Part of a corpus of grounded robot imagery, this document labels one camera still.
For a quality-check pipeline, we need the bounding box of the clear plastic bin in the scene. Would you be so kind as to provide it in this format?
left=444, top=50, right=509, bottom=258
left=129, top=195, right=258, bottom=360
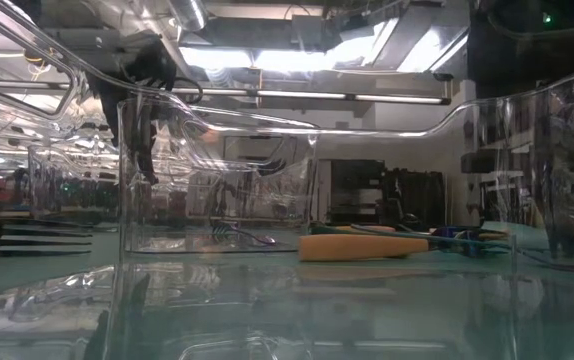
left=115, top=93, right=319, bottom=255
left=0, top=0, right=574, bottom=360
left=25, top=143, right=121, bottom=227

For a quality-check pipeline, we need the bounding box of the blue iridescent fork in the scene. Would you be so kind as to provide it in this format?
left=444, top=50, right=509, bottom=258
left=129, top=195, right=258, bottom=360
left=350, top=223, right=516, bottom=257

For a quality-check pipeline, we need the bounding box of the long ceiling light strip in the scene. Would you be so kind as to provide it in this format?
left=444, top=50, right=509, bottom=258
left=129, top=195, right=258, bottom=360
left=171, top=87, right=451, bottom=105

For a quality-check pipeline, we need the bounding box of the purple-headed iridescent fork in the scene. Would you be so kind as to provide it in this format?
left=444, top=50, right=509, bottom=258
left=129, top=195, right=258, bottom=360
left=210, top=220, right=278, bottom=247

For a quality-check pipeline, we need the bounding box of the black cabinet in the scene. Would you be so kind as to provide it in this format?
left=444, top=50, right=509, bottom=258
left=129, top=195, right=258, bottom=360
left=384, top=168, right=447, bottom=227
left=327, top=158, right=386, bottom=225

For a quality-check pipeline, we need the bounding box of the wooden-handled silver fork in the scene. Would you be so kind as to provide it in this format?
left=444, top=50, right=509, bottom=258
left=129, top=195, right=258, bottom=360
left=296, top=232, right=432, bottom=263
left=335, top=224, right=399, bottom=235

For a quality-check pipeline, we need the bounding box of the bright ceiling light panel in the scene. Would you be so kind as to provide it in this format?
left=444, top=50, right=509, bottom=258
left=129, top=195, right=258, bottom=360
left=179, top=35, right=386, bottom=74

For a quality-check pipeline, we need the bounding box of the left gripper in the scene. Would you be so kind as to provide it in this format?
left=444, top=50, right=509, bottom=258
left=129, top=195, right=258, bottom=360
left=89, top=42, right=178, bottom=187

